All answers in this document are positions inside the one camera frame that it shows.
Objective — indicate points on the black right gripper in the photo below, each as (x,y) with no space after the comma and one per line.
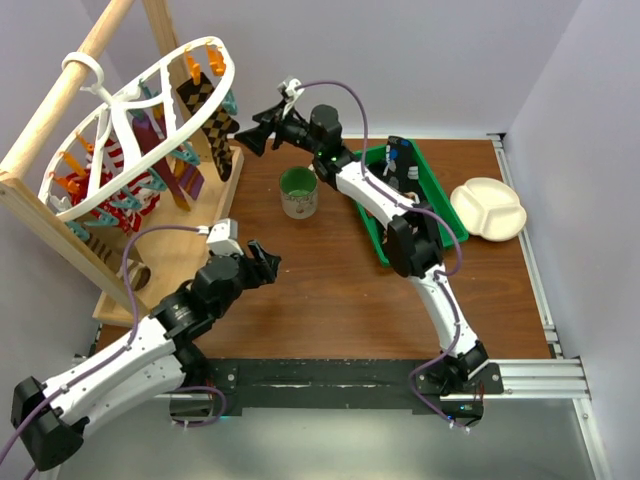
(256,138)

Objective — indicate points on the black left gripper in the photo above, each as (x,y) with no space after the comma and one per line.
(262,268)

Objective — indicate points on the maroon purple sock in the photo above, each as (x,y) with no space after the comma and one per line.
(182,179)

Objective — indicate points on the black blue logo sock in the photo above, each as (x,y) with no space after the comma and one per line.
(401,170)

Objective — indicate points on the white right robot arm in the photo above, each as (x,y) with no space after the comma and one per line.
(413,241)

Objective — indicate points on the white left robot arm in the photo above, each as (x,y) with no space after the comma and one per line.
(52,418)

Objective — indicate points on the white oval sock hanger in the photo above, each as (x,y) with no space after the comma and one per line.
(137,142)

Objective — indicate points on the green ceramic mug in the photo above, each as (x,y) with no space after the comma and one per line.
(298,192)

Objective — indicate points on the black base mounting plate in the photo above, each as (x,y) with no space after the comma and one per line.
(233,386)

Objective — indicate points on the green plastic tray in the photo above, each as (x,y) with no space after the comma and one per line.
(431,193)

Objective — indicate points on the cream divided plate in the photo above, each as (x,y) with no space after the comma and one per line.
(489,208)

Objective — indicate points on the wooden drying rack frame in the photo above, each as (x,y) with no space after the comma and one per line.
(156,234)

